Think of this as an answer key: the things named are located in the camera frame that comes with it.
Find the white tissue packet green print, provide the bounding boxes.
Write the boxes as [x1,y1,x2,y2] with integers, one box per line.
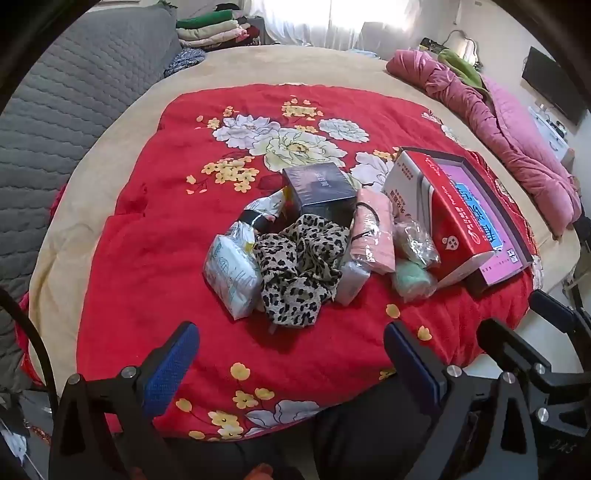
[203,222,262,319]

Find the pale plastic-wrapped tissue packet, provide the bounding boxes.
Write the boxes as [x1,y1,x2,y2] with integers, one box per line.
[335,258,371,306]

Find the green cloth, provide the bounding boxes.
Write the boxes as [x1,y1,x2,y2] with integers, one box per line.
[438,48,490,93]

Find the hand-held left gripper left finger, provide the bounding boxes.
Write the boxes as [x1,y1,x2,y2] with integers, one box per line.
[48,322,200,480]

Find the black cable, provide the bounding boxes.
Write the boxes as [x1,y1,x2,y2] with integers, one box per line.
[0,288,60,416]

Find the floral plastic package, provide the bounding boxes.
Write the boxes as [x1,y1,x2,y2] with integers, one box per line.
[240,187,296,232]

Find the leopard print scrunchie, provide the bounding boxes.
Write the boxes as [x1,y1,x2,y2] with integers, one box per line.
[253,215,352,328]

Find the dark shallow box tray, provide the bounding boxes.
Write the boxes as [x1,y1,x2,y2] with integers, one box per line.
[402,147,535,296]

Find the grey quilted sofa cover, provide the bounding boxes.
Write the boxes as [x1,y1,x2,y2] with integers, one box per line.
[0,4,183,393]

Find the stack of folded clothes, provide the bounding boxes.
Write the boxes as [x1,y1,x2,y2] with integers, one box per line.
[175,4,264,48]

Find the clear plastic bag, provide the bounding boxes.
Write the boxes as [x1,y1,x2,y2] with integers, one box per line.
[392,219,440,269]

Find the person's dark trousers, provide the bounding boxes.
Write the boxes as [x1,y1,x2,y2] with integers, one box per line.
[161,378,444,480]

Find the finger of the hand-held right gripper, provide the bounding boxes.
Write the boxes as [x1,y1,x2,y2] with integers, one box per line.
[477,318,563,394]
[529,290,591,352]

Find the black flat television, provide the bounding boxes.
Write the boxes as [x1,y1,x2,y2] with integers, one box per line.
[522,46,586,125]

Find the dark square box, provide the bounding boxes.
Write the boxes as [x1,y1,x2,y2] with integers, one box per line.
[283,164,357,227]

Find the pink cloth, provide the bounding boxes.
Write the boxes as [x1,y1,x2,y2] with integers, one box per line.
[348,188,396,276]

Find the white television cabinet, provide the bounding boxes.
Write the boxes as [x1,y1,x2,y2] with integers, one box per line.
[529,105,575,162]

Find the blue speckled cloth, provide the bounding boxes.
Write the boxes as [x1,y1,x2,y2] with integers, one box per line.
[164,46,207,79]

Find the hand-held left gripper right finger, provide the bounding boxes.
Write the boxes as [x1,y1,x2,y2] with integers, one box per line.
[384,322,539,480]

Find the pink quilt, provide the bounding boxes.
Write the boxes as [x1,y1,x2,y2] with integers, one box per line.
[385,48,583,241]

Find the red tissue pack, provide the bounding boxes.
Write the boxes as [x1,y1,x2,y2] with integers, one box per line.
[382,150,495,289]

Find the white curtain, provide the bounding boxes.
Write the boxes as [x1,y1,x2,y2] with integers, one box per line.
[256,0,419,51]

